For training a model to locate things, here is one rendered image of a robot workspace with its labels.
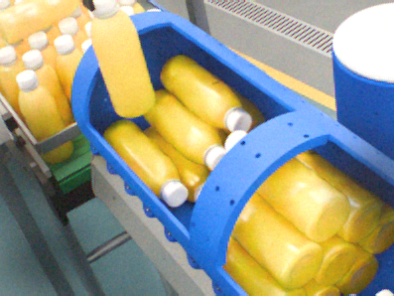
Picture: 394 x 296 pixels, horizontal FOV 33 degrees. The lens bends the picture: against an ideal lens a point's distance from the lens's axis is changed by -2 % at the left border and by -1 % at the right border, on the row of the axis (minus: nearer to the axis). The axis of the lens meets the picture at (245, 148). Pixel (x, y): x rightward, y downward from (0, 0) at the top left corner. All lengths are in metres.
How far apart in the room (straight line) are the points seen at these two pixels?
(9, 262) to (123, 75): 1.65
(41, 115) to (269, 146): 0.65
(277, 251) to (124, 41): 0.40
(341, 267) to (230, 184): 0.20
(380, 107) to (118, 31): 0.54
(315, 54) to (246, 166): 2.37
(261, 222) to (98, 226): 1.74
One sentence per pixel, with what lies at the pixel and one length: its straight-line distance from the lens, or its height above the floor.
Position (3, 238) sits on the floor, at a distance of 2.71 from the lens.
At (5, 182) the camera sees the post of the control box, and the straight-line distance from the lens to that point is 1.54.
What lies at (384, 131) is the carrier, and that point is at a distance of 1.34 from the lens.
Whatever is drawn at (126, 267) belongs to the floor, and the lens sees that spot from 2.40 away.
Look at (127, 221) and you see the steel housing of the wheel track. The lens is 1.32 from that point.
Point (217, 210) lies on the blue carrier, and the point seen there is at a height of 1.18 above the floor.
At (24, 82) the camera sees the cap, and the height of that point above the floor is 1.10.
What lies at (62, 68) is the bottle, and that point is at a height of 1.06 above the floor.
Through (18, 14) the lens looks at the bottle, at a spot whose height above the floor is 1.17.
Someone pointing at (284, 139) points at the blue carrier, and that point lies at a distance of 0.84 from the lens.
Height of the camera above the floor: 1.79
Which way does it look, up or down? 41 degrees down
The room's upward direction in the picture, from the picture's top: 11 degrees counter-clockwise
